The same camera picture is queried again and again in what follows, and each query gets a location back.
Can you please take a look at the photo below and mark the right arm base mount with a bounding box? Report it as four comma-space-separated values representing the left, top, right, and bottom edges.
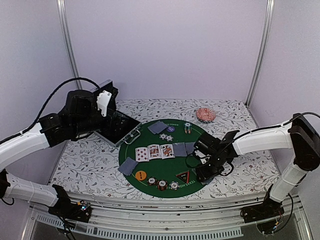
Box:
240, 199, 285, 235

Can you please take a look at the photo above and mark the red patterned small bowl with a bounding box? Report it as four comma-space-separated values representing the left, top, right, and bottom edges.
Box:
195, 107, 216, 124

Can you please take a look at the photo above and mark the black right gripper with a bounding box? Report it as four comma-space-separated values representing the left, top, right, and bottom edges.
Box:
196, 152, 225, 182

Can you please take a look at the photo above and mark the aluminium frame post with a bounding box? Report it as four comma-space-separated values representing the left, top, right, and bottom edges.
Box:
56, 0, 79, 78
245, 0, 275, 109

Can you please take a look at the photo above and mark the round green poker mat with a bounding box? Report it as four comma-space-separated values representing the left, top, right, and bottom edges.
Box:
118, 119, 207, 199

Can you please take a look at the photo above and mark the right aluminium frame post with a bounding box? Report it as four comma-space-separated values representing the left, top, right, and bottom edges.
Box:
245, 0, 275, 109

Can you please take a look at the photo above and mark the king of diamonds card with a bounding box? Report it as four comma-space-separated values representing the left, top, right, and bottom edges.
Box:
147, 144, 162, 160

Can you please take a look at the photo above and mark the queen of spades card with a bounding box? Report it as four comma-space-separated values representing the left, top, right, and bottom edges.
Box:
160, 144, 175, 160

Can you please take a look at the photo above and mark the orange big blind button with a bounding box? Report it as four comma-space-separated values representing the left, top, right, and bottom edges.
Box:
135, 170, 147, 181

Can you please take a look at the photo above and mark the blue peach 10 chip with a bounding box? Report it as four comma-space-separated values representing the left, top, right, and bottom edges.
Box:
169, 181, 180, 191
159, 133, 167, 140
165, 135, 173, 142

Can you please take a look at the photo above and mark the aluminium poker chip case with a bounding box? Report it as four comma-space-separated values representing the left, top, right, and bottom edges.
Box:
94, 79, 141, 147

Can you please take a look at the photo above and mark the red black 100 chip stack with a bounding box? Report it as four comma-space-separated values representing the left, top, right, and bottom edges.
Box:
147, 177, 157, 186

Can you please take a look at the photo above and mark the nine of diamonds card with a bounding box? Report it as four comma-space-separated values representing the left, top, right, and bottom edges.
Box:
135, 147, 149, 163

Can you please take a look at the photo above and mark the blue checkered playing card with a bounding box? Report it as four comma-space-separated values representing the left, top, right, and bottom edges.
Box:
118, 157, 138, 176

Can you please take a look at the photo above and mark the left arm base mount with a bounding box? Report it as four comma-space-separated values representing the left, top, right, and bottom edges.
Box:
48, 200, 92, 223

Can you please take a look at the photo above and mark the grey playing card deck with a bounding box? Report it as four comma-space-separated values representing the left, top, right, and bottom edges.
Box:
200, 179, 212, 185

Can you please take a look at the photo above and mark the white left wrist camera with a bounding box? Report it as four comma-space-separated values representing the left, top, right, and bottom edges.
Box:
96, 90, 112, 117

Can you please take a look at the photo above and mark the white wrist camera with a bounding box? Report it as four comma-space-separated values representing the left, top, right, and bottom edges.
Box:
194, 150, 211, 165
96, 90, 112, 117

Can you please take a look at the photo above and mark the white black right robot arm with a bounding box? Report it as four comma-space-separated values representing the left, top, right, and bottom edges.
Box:
192, 112, 320, 218

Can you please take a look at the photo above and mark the black triangular all-in marker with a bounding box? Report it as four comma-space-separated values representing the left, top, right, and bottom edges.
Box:
175, 170, 190, 184

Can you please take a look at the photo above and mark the left aluminium frame post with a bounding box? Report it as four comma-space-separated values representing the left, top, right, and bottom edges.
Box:
56, 0, 79, 78

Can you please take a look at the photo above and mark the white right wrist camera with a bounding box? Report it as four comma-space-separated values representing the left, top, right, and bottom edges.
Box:
194, 150, 211, 165

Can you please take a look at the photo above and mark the blue green chip stack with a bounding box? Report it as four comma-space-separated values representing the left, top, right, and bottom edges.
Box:
184, 122, 192, 134

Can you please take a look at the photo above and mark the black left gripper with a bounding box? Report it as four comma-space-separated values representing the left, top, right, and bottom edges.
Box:
73, 105, 129, 136

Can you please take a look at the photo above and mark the purple small blind button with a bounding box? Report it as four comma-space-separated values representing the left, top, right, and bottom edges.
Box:
166, 126, 175, 133

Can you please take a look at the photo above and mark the aluminium front rail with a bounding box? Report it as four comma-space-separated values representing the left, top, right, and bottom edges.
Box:
21, 193, 315, 240

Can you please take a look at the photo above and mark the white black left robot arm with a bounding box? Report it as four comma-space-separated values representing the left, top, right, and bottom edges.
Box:
0, 79, 130, 217

